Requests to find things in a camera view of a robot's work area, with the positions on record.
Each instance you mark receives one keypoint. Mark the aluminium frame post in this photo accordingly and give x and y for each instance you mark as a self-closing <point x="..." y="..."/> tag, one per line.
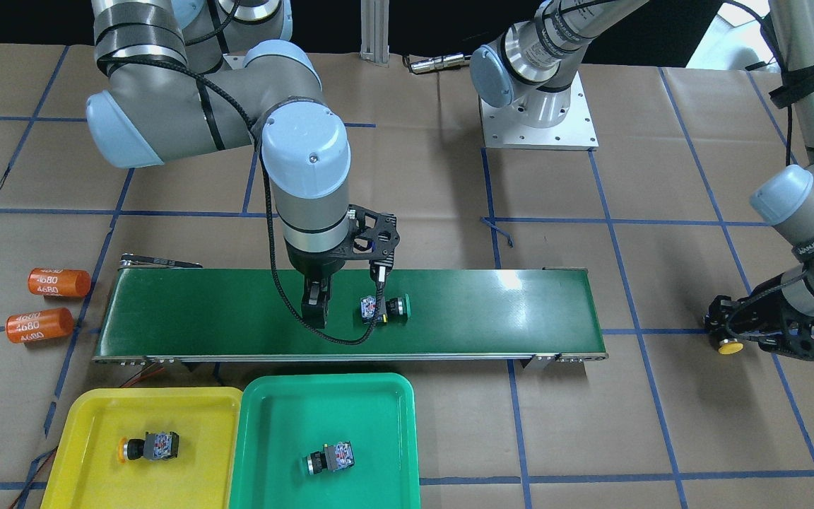
<point x="374" y="32"/>

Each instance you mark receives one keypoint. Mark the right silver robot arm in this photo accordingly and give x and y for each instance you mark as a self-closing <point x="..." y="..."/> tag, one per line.
<point x="189" y="78"/>

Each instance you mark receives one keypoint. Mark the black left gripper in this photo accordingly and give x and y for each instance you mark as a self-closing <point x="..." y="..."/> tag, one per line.
<point x="769" y="329"/>

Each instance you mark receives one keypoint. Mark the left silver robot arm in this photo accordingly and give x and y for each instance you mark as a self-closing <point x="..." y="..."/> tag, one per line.
<point x="740" y="143"/>

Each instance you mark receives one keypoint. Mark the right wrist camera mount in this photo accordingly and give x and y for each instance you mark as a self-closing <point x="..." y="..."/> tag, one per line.
<point x="373" y="237"/>

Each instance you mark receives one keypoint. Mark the yellow push button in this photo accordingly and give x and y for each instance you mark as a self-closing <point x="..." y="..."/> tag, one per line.
<point x="153" y="447"/>
<point x="728" y="346"/>

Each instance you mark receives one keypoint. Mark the green conveyor belt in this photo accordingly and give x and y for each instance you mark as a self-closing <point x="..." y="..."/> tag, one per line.
<point x="236" y="315"/>

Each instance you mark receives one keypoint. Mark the yellow plastic tray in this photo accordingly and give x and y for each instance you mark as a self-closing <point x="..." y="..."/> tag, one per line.
<point x="86" y="473"/>

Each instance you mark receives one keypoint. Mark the green push button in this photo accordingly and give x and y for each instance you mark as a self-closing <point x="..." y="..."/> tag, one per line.
<point x="394" y="309"/>
<point x="330" y="458"/>

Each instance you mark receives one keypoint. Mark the green plastic tray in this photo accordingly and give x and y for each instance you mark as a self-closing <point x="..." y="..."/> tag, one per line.
<point x="284" y="418"/>

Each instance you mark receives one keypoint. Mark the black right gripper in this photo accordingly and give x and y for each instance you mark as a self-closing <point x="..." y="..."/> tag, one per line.
<point x="316" y="260"/>

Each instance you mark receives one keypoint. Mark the orange 4680 cylinder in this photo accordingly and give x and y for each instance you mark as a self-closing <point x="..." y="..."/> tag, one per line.
<point x="34" y="326"/>
<point x="68" y="283"/>

